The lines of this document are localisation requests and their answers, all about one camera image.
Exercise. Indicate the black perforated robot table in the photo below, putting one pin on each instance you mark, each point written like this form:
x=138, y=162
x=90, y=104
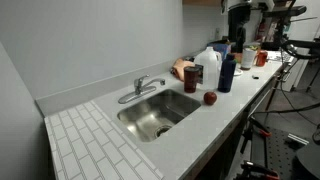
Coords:
x=280, y=156

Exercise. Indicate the white brick pattern mat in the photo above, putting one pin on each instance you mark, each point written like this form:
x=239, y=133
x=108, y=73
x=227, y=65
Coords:
x=86, y=143

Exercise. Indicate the red apple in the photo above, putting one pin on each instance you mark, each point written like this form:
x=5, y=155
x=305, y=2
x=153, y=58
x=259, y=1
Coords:
x=210, y=98

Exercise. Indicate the silver metal bar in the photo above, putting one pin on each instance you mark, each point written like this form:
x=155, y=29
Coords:
x=298, y=139

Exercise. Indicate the red mug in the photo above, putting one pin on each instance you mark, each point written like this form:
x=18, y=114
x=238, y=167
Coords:
x=262, y=58

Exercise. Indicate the white cup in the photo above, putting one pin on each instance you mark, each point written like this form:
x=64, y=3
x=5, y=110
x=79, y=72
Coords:
x=248, y=59

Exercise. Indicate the white plate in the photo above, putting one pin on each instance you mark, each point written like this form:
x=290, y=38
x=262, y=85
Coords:
x=238, y=72

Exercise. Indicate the dark blue bottle cap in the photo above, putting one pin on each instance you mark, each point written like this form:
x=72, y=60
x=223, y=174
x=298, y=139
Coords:
x=226, y=75

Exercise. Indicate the blue box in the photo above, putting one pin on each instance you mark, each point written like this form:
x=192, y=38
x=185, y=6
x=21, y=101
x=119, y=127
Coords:
x=221, y=48

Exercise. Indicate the translucent plastic gallon jug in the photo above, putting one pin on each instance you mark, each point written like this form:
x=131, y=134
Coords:
x=208, y=66

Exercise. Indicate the chrome sink faucet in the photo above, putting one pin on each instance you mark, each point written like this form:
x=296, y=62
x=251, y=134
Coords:
x=139, y=87

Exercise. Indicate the small black object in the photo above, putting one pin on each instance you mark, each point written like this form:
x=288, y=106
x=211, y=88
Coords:
x=255, y=77

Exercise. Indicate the stainless steel sink basin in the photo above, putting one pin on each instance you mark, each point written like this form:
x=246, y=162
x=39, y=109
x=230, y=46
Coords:
x=150, y=116

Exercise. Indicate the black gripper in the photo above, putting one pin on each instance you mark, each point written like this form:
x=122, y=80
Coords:
x=239, y=16

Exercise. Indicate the dark red tumbler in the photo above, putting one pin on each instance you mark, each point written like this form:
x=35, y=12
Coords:
x=191, y=81

